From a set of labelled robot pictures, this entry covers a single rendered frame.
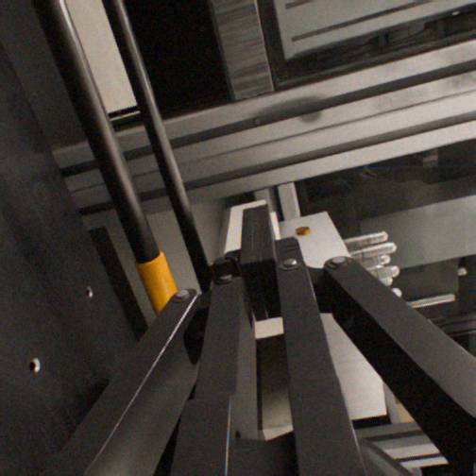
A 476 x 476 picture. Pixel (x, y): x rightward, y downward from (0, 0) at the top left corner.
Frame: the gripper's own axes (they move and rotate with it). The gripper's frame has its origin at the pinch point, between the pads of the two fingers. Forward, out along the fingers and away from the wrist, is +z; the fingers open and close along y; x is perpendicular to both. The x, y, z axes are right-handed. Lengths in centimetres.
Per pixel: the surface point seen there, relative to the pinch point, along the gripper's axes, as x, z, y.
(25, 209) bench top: 2.8, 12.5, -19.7
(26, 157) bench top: 6.7, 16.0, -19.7
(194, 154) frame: 2.5, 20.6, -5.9
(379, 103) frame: 2.9, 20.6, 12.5
